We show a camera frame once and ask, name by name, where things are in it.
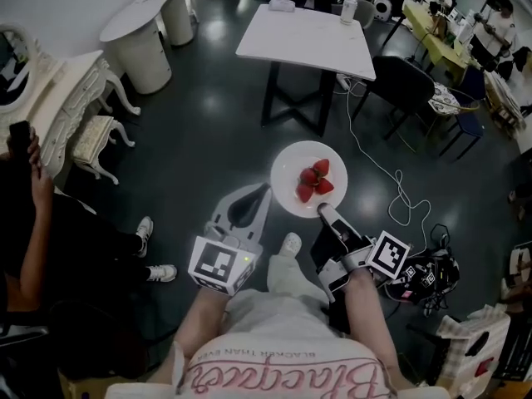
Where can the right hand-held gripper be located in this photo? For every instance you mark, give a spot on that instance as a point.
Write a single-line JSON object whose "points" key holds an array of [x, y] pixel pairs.
{"points": [[353, 260]]}

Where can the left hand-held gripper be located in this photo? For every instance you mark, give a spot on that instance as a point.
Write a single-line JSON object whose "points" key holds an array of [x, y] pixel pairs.
{"points": [[218, 262]]}

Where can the white round plate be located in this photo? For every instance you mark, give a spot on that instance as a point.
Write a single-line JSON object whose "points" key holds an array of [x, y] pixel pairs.
{"points": [[287, 173]]}

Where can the person's right forearm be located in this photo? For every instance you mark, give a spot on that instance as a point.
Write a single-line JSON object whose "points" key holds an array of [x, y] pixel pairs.
{"points": [[370, 318]]}

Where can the person's left forearm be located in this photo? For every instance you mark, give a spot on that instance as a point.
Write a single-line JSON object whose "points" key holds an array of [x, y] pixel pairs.
{"points": [[203, 318]]}

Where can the person's white shoe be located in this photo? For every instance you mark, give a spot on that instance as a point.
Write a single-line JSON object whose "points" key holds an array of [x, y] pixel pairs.
{"points": [[162, 272], [144, 235], [290, 243]]}

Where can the red strawberry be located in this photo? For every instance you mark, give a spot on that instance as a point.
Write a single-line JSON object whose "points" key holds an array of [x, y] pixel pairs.
{"points": [[322, 166], [324, 185], [305, 193], [308, 176]]}

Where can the person's light trouser leg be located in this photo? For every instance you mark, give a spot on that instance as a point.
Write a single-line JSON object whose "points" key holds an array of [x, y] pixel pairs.
{"points": [[287, 279]]}

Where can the pile of black equipment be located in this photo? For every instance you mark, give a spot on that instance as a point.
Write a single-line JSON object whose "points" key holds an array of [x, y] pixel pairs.
{"points": [[428, 277]]}

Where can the person's white printed shirt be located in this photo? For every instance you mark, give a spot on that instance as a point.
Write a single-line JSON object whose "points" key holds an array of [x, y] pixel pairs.
{"points": [[270, 339]]}

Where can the white power strip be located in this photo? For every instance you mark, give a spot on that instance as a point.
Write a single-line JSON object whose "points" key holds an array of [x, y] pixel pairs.
{"points": [[344, 82]]}

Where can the ornate white stool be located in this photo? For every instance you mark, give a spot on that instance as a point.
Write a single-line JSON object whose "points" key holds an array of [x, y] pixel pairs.
{"points": [[93, 137]]}

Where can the black chair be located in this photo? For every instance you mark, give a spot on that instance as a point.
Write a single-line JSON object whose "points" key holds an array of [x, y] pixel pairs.
{"points": [[401, 81]]}

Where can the checkered fabric bag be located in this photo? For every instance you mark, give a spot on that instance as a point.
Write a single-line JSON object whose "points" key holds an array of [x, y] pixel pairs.
{"points": [[469, 347]]}

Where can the blue stool with patterned cushion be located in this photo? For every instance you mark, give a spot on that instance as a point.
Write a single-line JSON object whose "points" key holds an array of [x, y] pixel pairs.
{"points": [[457, 110]]}

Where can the white square table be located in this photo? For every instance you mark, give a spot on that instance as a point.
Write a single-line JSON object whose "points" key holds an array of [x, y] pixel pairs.
{"points": [[307, 42]]}

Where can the white curved counter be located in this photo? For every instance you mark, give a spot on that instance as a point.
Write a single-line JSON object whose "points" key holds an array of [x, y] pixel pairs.
{"points": [[141, 35]]}

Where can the ornate white dressing table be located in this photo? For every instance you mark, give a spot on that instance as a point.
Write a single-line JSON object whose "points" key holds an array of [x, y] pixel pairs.
{"points": [[75, 94]]}

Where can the white tissue box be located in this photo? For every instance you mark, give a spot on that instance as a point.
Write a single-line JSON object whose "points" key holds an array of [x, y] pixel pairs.
{"points": [[281, 5]]}

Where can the yellow-green table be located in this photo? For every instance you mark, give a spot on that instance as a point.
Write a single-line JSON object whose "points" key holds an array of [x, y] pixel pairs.
{"points": [[432, 44]]}

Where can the white cylindrical cup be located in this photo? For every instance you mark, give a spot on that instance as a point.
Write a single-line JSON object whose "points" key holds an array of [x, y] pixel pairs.
{"points": [[348, 11]]}

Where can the white round speaker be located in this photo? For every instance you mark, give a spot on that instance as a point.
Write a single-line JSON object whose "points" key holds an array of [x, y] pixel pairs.
{"points": [[382, 8]]}

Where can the black phone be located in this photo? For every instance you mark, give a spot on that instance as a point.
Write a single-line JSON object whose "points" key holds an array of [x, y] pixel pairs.
{"points": [[19, 137]]}

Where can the cardboard box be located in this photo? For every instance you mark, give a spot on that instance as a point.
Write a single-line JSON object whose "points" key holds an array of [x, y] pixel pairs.
{"points": [[83, 387]]}

